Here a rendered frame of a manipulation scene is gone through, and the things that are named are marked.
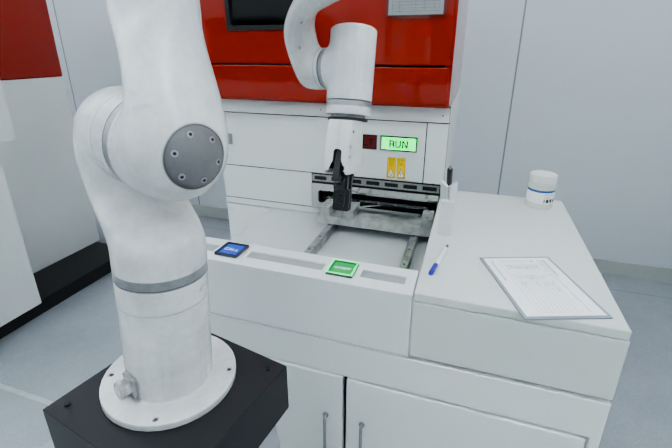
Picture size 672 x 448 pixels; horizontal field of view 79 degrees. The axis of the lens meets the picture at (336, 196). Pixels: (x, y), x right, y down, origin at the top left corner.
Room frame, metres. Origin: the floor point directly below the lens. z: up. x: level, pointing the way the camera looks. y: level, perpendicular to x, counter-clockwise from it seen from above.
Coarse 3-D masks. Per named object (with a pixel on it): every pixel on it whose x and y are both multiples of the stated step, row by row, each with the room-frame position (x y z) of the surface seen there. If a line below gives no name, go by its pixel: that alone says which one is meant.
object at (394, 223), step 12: (324, 216) 1.21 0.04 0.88; (336, 216) 1.20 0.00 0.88; (360, 216) 1.20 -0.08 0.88; (372, 216) 1.20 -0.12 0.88; (384, 216) 1.20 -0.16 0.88; (396, 216) 1.20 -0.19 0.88; (408, 216) 1.20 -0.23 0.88; (372, 228) 1.16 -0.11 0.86; (384, 228) 1.15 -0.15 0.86; (396, 228) 1.14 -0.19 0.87; (408, 228) 1.12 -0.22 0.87; (420, 228) 1.11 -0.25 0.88
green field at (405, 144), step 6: (384, 138) 1.29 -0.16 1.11; (390, 138) 1.28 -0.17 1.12; (396, 138) 1.28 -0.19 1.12; (402, 138) 1.27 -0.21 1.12; (408, 138) 1.26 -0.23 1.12; (384, 144) 1.29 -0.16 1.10; (390, 144) 1.28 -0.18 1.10; (396, 144) 1.28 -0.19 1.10; (402, 144) 1.27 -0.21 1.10; (408, 144) 1.26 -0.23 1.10; (414, 144) 1.26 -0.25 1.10; (408, 150) 1.26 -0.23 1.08; (414, 150) 1.26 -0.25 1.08
